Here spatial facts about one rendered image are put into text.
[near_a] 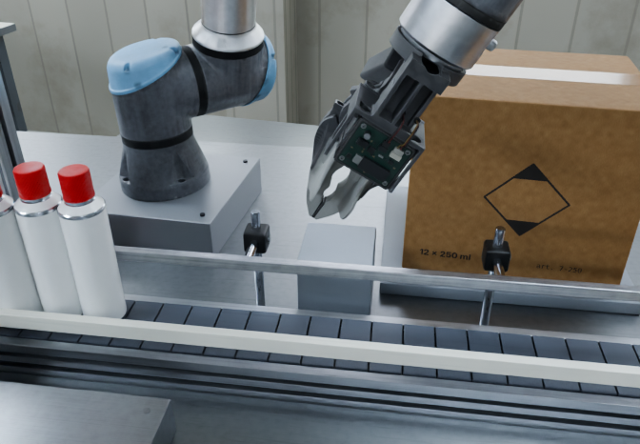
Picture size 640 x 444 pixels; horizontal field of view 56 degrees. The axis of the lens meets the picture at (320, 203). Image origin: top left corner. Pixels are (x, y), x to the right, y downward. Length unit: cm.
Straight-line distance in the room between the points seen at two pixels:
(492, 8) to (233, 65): 57
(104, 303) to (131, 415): 15
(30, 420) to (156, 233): 38
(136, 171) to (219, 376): 41
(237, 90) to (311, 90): 201
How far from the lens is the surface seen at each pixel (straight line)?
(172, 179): 101
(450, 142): 81
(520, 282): 73
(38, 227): 74
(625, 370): 73
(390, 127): 51
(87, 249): 73
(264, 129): 142
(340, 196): 62
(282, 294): 89
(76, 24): 347
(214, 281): 92
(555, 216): 86
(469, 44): 51
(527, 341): 78
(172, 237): 98
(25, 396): 75
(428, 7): 51
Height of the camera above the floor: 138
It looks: 30 degrees down
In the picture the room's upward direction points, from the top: straight up
